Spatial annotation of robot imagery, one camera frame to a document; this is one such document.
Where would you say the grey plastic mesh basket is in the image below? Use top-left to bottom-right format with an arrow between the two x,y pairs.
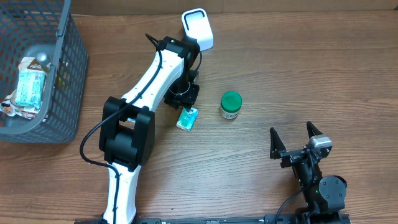
1,1 -> 89,144

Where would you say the brown snack packet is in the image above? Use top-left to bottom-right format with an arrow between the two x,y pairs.
18,57 -> 47,75

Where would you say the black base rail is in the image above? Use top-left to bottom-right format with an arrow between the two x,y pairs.
75,215 -> 351,224

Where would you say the colourful snack wrapper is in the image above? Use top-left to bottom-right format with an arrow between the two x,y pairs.
1,90 -> 40,120

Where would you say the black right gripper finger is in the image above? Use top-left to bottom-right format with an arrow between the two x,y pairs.
270,128 -> 286,159
306,121 -> 323,138

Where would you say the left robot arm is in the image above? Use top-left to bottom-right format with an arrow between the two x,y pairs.
99,36 -> 201,223

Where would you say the green lid jar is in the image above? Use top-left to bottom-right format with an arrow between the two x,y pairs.
220,91 -> 243,119

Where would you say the small Kleenex tissue pack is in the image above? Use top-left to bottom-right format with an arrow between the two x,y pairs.
176,108 -> 199,132

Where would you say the white barcode scanner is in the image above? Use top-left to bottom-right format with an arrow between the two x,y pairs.
181,8 -> 214,52

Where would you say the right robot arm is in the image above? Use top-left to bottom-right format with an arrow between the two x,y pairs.
264,121 -> 351,224

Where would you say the teal tissue pack in basket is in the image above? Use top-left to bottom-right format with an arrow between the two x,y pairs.
15,72 -> 45,109

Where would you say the clear bottle with silver cap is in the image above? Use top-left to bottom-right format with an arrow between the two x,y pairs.
21,44 -> 55,74

